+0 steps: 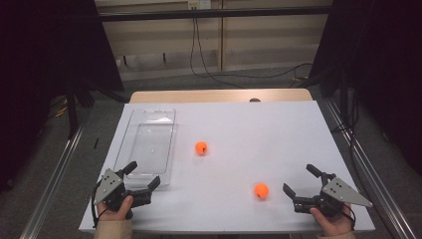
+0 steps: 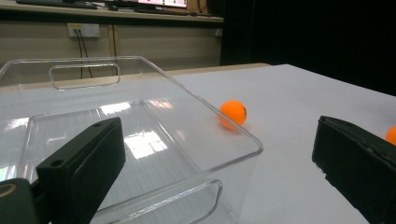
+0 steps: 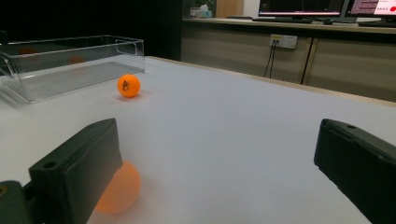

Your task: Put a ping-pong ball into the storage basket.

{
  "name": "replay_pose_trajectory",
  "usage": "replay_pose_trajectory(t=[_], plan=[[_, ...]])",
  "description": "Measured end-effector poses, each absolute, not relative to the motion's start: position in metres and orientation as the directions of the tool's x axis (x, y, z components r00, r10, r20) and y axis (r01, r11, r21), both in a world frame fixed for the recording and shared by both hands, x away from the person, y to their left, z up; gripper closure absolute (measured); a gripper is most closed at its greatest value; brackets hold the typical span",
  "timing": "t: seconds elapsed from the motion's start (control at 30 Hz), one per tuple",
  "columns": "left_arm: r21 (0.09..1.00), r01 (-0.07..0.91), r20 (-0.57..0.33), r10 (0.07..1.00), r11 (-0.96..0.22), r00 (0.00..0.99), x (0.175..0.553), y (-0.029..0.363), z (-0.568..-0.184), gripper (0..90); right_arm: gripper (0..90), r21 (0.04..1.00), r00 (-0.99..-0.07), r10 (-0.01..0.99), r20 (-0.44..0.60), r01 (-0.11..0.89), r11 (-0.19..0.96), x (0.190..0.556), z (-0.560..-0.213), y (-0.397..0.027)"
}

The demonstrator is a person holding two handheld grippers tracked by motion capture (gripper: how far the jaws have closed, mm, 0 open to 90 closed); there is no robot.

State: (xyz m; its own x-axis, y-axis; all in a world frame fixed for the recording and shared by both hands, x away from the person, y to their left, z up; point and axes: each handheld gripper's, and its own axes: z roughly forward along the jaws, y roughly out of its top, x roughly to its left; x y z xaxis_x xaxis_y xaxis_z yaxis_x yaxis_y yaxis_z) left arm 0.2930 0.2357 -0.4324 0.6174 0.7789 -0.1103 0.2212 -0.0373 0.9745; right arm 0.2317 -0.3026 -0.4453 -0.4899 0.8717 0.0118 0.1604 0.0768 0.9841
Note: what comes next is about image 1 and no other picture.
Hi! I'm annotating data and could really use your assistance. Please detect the metal floor rail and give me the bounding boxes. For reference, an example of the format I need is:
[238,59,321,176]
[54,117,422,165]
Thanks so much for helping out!
[324,99,417,239]
[19,122,86,239]

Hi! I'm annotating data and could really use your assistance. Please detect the orange ball with black print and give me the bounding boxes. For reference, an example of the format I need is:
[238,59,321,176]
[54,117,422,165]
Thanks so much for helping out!
[194,140,209,156]

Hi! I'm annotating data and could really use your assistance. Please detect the person's right hand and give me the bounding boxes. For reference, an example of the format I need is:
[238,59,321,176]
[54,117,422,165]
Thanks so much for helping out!
[310,202,354,237]

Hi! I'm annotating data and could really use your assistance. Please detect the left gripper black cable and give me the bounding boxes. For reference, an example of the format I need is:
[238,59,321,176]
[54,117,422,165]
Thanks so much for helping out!
[91,180,108,230]

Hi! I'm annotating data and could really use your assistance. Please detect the long beige office desk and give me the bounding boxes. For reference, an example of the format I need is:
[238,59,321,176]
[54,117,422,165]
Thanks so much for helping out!
[94,0,332,81]

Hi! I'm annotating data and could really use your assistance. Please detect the black horizontal bar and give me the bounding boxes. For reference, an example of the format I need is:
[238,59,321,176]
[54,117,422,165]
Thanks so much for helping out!
[98,5,332,23]

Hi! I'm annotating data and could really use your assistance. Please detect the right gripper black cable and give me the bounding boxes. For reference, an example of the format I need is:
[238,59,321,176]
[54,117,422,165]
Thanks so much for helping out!
[337,203,356,232]

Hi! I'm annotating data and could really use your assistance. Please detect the white wall socket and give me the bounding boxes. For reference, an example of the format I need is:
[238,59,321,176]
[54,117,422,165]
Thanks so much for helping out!
[187,0,212,10]

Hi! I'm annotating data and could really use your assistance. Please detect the black socket cable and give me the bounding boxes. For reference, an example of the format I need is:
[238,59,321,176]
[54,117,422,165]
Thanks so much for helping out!
[193,9,247,90]
[189,9,315,81]

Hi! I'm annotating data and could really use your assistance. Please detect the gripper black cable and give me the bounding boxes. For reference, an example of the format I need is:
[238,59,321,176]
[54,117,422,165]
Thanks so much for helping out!
[91,180,108,230]
[337,203,356,232]

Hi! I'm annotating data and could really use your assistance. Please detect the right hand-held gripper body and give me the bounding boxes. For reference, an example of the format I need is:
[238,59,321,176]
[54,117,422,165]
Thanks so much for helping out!
[293,172,373,218]

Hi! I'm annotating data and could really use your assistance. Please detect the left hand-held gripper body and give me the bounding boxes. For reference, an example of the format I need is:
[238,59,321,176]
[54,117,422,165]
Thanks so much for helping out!
[93,168,153,212]

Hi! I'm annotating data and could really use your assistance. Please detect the clear plastic container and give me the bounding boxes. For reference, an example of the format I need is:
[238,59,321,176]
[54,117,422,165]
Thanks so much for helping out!
[112,108,178,191]

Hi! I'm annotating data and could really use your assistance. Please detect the plain orange ball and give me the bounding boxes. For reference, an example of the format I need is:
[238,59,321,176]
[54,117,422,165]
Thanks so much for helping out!
[254,182,270,200]

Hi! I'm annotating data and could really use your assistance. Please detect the black metal stand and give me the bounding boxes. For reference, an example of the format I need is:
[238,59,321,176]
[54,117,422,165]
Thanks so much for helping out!
[64,79,81,140]

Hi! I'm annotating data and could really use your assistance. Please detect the white table mat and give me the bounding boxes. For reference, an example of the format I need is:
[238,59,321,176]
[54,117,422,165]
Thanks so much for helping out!
[79,100,376,233]

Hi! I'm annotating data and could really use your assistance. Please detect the dark curtain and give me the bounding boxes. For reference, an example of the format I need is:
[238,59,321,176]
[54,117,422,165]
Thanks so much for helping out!
[310,0,422,173]
[0,0,125,193]

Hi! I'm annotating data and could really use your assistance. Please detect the person's left hand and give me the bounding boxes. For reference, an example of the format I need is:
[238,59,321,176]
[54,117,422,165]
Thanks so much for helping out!
[97,195,134,223]

